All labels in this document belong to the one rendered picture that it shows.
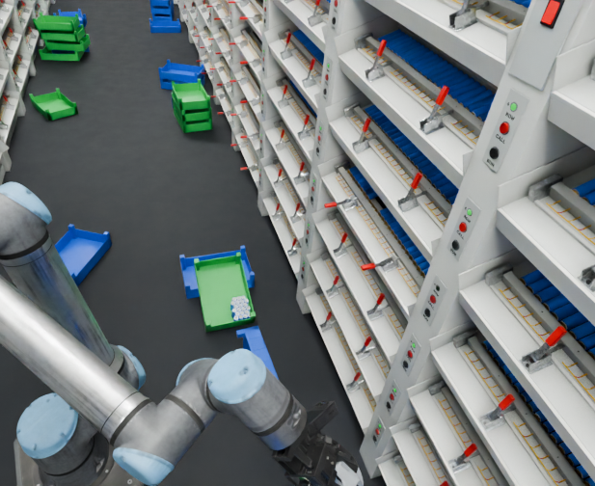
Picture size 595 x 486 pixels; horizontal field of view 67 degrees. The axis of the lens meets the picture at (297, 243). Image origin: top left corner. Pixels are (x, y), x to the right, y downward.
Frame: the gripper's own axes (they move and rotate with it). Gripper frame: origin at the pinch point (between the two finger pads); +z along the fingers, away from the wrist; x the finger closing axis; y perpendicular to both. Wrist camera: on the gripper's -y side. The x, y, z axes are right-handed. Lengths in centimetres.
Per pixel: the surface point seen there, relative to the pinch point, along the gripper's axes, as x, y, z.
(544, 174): 48, -31, -32
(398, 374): -0.5, -32.1, 9.0
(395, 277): 6.8, -46.1, -10.4
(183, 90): -157, -228, -84
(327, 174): -15, -84, -30
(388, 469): -22, -26, 43
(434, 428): 7.0, -21.1, 16.3
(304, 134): -25, -104, -41
